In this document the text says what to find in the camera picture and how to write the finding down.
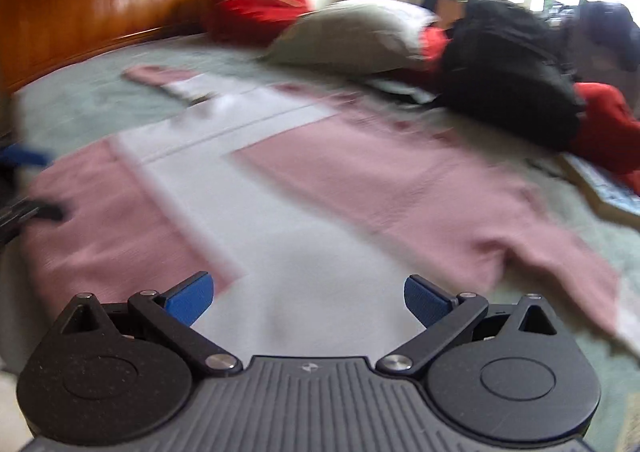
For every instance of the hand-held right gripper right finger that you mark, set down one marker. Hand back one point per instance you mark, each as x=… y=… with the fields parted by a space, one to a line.
x=425 y=299

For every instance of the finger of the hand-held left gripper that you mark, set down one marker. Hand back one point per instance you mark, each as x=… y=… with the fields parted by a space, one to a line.
x=35 y=211
x=25 y=156

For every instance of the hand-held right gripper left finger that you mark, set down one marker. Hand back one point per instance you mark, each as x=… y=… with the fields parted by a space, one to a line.
x=192 y=297

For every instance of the pink and white sweater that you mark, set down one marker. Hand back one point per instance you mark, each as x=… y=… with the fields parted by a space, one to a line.
x=350 y=182

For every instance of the wooden headboard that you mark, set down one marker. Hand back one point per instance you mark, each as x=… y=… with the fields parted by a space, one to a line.
x=100 y=2

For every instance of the book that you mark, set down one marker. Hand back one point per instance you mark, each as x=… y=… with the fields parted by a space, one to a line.
x=605 y=187

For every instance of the black backpack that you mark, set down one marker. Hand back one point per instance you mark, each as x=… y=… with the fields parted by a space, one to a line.
x=510 y=72

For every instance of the red blanket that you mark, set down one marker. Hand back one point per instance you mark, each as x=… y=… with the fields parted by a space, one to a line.
x=605 y=127

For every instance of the grey-green pillow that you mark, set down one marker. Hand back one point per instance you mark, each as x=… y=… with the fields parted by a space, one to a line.
x=350 y=37

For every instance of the red pillow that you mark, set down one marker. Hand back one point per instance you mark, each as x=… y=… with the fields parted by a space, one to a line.
x=255 y=7

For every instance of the dark garment on rack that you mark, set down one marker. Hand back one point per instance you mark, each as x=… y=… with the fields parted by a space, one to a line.
x=605 y=32

